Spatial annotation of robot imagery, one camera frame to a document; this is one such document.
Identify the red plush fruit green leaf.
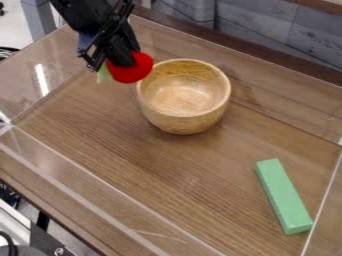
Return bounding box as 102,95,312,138
97,52,154,84

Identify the black equipment lower left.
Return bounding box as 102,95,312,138
0,182,77,256

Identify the green rectangular block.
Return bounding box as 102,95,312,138
257,159,313,235

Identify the wooden bowl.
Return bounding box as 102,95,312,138
137,58,231,135

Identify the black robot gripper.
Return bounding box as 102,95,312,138
50,0,138,71

